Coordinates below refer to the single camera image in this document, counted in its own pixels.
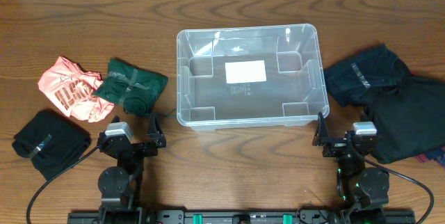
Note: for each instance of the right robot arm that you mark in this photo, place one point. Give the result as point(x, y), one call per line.
point(364, 190)

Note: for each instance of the salmon pink printed shirt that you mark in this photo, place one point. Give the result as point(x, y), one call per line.
point(71, 90)

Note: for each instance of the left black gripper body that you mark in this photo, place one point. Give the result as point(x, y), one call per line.
point(138, 146)

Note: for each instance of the red navy plaid shirt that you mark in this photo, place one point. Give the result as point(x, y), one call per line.
point(435, 155)

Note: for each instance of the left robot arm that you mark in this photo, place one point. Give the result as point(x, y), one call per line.
point(120, 185)

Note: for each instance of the white label in bin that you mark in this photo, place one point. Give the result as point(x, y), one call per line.
point(245, 72)

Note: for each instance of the black mounting rail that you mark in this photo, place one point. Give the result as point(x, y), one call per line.
point(227, 217)

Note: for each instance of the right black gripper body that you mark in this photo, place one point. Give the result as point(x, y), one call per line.
point(336, 146)

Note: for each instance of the black taped shirt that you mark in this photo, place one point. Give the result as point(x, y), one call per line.
point(360, 79)

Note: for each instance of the dark green shirt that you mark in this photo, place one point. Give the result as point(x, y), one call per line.
point(135, 89)

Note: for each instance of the clear plastic storage bin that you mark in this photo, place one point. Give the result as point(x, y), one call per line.
point(293, 95)

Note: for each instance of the large black shirt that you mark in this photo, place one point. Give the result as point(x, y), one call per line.
point(409, 119)

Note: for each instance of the black garment with tape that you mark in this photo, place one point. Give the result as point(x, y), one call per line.
point(52, 142)

